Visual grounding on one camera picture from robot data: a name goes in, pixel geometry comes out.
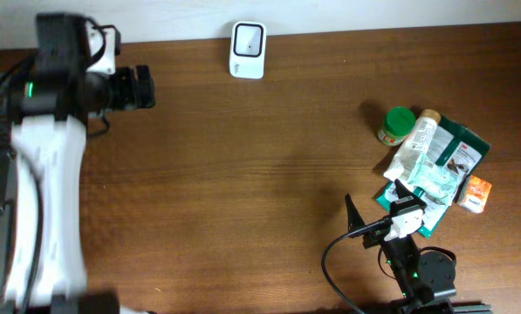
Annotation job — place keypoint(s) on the teal wipes packet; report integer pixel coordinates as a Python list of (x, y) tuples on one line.
[(438, 182)]

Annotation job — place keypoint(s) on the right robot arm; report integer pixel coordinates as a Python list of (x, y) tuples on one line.
[(425, 276)]

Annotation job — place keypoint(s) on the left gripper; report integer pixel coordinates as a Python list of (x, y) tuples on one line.
[(143, 95)]

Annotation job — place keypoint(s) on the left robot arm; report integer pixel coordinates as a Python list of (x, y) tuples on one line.
[(47, 272)]

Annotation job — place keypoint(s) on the green gloves package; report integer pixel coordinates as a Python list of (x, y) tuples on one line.
[(454, 147)]

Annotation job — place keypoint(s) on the orange snack packet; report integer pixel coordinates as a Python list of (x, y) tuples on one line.
[(474, 194)]

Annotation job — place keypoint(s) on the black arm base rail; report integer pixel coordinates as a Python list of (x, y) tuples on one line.
[(465, 309)]

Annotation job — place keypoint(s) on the white tube with tan cap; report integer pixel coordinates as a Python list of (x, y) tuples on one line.
[(414, 146)]

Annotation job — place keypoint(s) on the green lidded jar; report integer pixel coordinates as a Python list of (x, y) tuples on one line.
[(396, 126)]

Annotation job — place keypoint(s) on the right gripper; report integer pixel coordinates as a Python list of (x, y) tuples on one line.
[(374, 238)]

